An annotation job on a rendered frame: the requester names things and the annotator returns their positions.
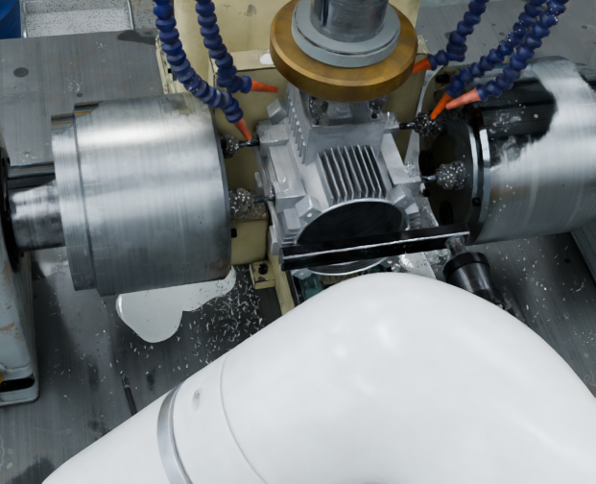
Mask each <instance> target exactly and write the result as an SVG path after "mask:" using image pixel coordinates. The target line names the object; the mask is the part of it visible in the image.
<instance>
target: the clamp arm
mask: <svg viewBox="0 0 596 484"><path fill-rule="evenodd" d="M469 235H470V231H469V229H468V226H467V224H466V223H458V224H451V225H443V226H436V227H429V228H422V229H415V230H414V228H407V229H405V230H402V231H394V232H387V233H379V234H373V235H365V236H358V237H350V238H344V239H337V240H329V241H322V242H315V243H308V244H299V243H293V244H291V246H286V247H280V248H279V256H278V263H279V266H280V270H281V271H282V272H285V271H292V270H298V269H305V268H312V267H319V266H326V265H333V264H340V263H347V262H353V261H360V260H368V259H375V258H381V257H388V256H395V255H402V254H415V253H422V252H429V251H435V250H443V249H448V250H449V248H450V247H449V245H448V242H449V244H450V246H451V245H453V244H454V243H455V241H454V238H456V240H457V242H462V241H463V243H464V245H466V243H467V240H468V237H469ZM461 238H462V240H461Z"/></svg>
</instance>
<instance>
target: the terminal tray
mask: <svg viewBox="0 0 596 484"><path fill-rule="evenodd" d="M302 95H304V96H307V97H304V96H303V97H302ZM306 99H307V100H308V101H309V94H307V93H305V92H303V91H301V90H300V89H298V88H297V87H295V86H294V85H292V84H291V83H290V82H287V89H286V98H285V106H286V107H287V116H286V117H287V118H289V124H291V131H293V137H294V138H295V144H297V151H299V153H298V156H299V157H301V162H300V163H301V164H305V166H307V165H309V164H311V163H312V162H315V158H316V153H318V154H319V157H320V159H322V152H323V150H325V152H326V155H327V156H328V157H329V152H330V148H332V151H333V154H334V155H336V151H337V147H339V149H340V151H341V154H342V153H343V149H344V146H346V149H347V152H348V153H349V149H350V146H351V145H352V147H353V150H354V152H355V153H356V148H357V145H359V147H360V150H361V153H362V152H363V147H364V146H366V148H367V151H368V153H369V150H370V146H371V148H372V150H373V152H374V155H375V157H378V155H379V150H380V145H381V142H382V138H383V133H384V129H385V124H386V121H385V118H384V116H383V113H382V111H381V112H380V113H378V114H377V116H376V118H375V119H374V118H372V112H371V111H370V107H369V106H368V103H367V101H366V102H360V103H361V104H360V103H359V104H358V103H337V102H330V101H329V105H328V110H327V113H326V114H325V115H324V116H323V118H322V119H320V120H319V125H315V124H314V119H313V118H312V116H311V114H310V112H309V104H308V103H309V102H308V101H307V100H306ZM354 105H355V107H354ZM359 105H361V106H360V108H359ZM357 107H358V108H357ZM356 108H357V109H356ZM364 111H366V115H364V114H365V113H363V112H364ZM308 113H309V115H308ZM360 113H363V115H364V116H363V115H362V116H361V114H360ZM359 114H360V117H359ZM358 118H359V120H358V121H356V120H357V119H358ZM352 120H353V122H352ZM347 121H348V122H347ZM349 121H350V124H349ZM330 124H331V125H332V126H330Z"/></svg>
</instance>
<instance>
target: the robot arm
mask: <svg viewBox="0 0 596 484"><path fill-rule="evenodd" d="M42 484H596V398H594V397H593V396H592V394H591V393H590V392H589V390H588V389H587V388H586V386H585V385H584V383H583V382H582V381H581V380H580V379H579V377H578V376H577V375H576V374H575V373H574V371H573V370H572V369H571V368H570V367H569V365H568V364H567V363H566V362H565V361H564V360H563V359H562V358H561V357H560V356H559V355H558V354H557V353H556V352H555V351H554V350H553V349H552V348H551V347H550V346H549V345H548V344H547V343H546V342H545V341H544V340H543V339H542V338H541V337H539V336H538V335H537V334H536V333H535V332H533V331H532V330H531V329H530V328H529V327H527V326H526V325H524V324H523V323H522V322H520V321H519V320H517V319H516V318H514V316H512V315H511V314H509V313H508V312H506V311H505V310H503V309H501V308H500V307H498V306H496V305H494V304H493V303H491V302H488V301H486V300H484V299H482V298H480V297H478V296H476V295H473V294H471V293H469V292H467V291H465V290H464V289H461V288H459V287H456V286H453V285H450V284H447V283H445V282H442V281H439V280H436V279H433V278H427V277H424V276H418V275H413V274H406V273H396V272H393V273H374V274H367V275H362V276H359V277H355V278H350V279H347V280H344V281H342V282H339V283H337V284H335V285H333V286H331V287H329V288H327V289H325V290H323V291H322V292H320V293H319V294H317V295H315V296H313V297H312V298H310V299H308V300H307V301H305V302H303V303H302V304H300V305H299V306H297V307H295V308H294V309H292V310H291V311H289V312H288V313H286V314H285V315H283V316H281V317H280V318H278V319H277V320H275V321H274V322H272V323H271V324H269V325H267V326H266V327H264V328H262V329H261V330H259V331H258V332H256V333H255V334H253V336H251V337H250V338H248V339H247V340H245V341H244V342H242V343H241V344H239V345H238V346H236V347H235V348H234V349H232V350H231V351H229V352H227V353H225V354H224V355H222V356H221V357H219V358H218V359H216V360H215V361H213V362H212V363H210V364H209V365H207V366H206V367H204V368H203V369H201V370H200V371H198V372H197V373H195V374H194V375H192V376H190V377H189V378H187V379H186V380H184V381H183V382H182V383H181V384H179V385H178V386H176V387H175V388H174V389H172V390H171V391H169V392H168V393H166V394H165V395H163V396H162V397H160V398H159V399H157V400H155V401H154V402H153V403H151V404H150V405H148V406H147V407H145V408H144V409H142V410H141V411H139V412H138V413H137V414H135V415H134V416H132V417H131V418H129V419H128V420H126V421H125V422H123V423H122V424H120V425H119V426H117V427H116V428H114V429H113V430H111V431H110V432H109V433H108V434H107V435H105V436H104V437H102V438H101V439H99V440H98V441H96V442H95V443H93V444H92V445H90V446H89V447H87V448H85V449H84V450H82V451H81V452H79V453H78V454H76V455H75V456H74V457H72V458H71V459H69V460H68V461H66V462H65V463H64V464H62V465H61V466H60V467H59V468H58V469H56V470H55V471H54V472H53V473H51V474H50V475H49V476H48V477H47V478H46V479H45V480H44V482H43V483H42Z"/></svg>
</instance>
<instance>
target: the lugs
mask: <svg viewBox="0 0 596 484"><path fill-rule="evenodd" d="M266 109H267V113H268V115H269V118H270V119H272V120H273V121H275V123H277V124H278V123H279V122H280V121H281V120H283V119H284V118H285V117H286V116H287V107H286V106H285V101H283V100H282V99H280V98H279V97H278V98H277V99H275V100H274V101H273V102H272V103H270V104H269V105H268V106H267V107H266ZM390 194H391V197H392V199H393V204H394V205H396V206H398V207H400V208H401V209H402V210H404V209H406V208H407V207H409V206H411V205H412V204H414V203H415V202H416V201H415V199H414V196H413V194H412V191H411V190H410V189H409V188H407V187H406V186H405V185H403V184H402V183H400V184H399V185H397V186H396V187H394V188H393V189H392V190H390ZM295 208H296V211H297V215H298V218H300V219H301V220H303V221H305V222H307V223H309V222H310V221H311V220H313V219H314V218H315V217H317V216H318V215H320V214H321V213H322V210H321V207H320V204H319V201H318V200H317V199H315V198H314V197H312V196H310V195H307V196H306V197H304V198H303V199H302V200H300V201H299V202H298V203H296V204H295ZM399 259H400V257H399V255H395V256H390V257H389V258H387V259H386V260H384V261H383V262H381V263H379V264H380V265H382V266H384V267H386V268H388V267H390V266H391V265H393V264H394V263H396V262H397V261H398V260H399ZM291 274H292V275H293V276H295V277H297V278H300V279H305V278H307V277H308V276H310V275H311V274H313V273H311V272H309V271H307V270H305V269H298V270H292V271H291Z"/></svg>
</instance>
